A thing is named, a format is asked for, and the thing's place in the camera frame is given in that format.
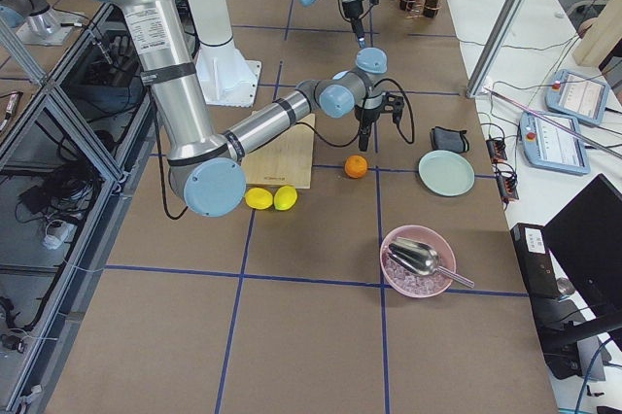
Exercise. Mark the black desktop box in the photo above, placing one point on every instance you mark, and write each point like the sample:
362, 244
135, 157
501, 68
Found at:
534, 260

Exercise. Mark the metal scoop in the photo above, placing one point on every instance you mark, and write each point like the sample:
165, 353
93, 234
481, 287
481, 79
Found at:
423, 258

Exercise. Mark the upper yellow lemon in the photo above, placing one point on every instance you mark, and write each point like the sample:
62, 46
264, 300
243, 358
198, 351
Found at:
285, 198

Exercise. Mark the orange fruit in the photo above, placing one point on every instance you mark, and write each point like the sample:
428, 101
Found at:
355, 166

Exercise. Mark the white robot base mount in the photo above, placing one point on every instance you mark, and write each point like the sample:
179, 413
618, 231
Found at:
225, 76

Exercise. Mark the folded grey cloth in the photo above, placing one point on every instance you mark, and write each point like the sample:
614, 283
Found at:
450, 140

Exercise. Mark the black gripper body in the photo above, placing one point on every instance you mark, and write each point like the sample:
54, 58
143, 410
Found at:
355, 12
366, 119

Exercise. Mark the black computer monitor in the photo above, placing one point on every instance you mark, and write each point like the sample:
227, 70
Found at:
585, 238

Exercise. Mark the pink bowl with ice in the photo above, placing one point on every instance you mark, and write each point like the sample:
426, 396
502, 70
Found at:
405, 272

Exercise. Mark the bamboo cutting board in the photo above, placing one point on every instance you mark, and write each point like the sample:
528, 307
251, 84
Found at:
287, 160

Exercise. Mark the lower yellow lemon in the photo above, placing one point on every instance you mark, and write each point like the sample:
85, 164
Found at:
258, 198

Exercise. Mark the teach pendant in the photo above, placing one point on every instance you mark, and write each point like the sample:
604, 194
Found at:
548, 143
579, 96

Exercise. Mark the pale green plate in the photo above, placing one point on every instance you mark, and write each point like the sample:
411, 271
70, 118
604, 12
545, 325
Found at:
446, 173

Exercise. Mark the near teach pendant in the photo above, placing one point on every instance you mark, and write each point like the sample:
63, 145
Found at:
548, 143

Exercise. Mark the far teach pendant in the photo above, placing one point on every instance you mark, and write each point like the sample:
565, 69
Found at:
579, 96

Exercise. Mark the aluminium frame post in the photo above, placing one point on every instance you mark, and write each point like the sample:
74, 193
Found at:
509, 12

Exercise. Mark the yellow lemon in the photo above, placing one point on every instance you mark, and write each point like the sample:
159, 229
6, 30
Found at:
285, 198
258, 198

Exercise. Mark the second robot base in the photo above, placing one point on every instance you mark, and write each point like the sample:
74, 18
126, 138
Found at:
37, 22

